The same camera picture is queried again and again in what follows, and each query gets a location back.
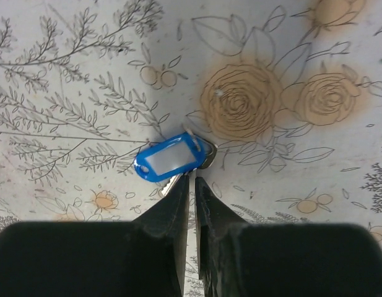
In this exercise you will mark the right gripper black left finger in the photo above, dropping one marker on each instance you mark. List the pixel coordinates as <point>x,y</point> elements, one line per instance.
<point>143,257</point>

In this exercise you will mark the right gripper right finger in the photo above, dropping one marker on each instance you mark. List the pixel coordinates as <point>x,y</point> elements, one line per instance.
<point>238,258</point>

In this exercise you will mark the blue key tag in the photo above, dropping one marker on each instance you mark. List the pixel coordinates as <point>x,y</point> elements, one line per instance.
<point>167,161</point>

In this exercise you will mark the floral table mat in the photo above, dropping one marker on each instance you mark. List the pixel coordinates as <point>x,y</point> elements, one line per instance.
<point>290,92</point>

